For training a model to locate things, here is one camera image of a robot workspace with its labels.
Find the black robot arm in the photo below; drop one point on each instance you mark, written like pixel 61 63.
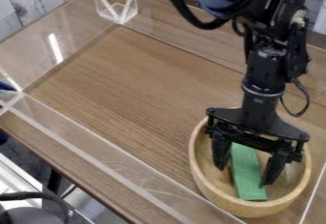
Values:
pixel 273 26

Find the light wooden bowl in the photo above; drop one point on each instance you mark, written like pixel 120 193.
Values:
pixel 216 184

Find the grey metal bracket with screw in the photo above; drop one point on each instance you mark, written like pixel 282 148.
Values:
pixel 75 216

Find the clear acrylic front wall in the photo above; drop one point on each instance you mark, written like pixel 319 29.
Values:
pixel 126 184

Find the blue object at left edge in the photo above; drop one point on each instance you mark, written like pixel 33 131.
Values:
pixel 5 87

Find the green rectangular block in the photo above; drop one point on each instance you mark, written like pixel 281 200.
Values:
pixel 246 173

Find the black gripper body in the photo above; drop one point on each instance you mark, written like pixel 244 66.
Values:
pixel 254 125

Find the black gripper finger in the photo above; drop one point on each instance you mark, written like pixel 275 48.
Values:
pixel 274 167
pixel 220 147

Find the clear acrylic left wall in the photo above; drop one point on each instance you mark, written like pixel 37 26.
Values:
pixel 41 46

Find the clear acrylic corner bracket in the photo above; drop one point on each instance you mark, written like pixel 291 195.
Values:
pixel 118 13

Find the clear acrylic wall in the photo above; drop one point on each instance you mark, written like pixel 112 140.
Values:
pixel 41 46
pixel 126 184
pixel 219 45

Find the clear acrylic back wall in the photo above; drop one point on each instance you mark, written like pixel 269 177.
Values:
pixel 219 45

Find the black table leg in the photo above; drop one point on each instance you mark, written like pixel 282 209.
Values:
pixel 53 181

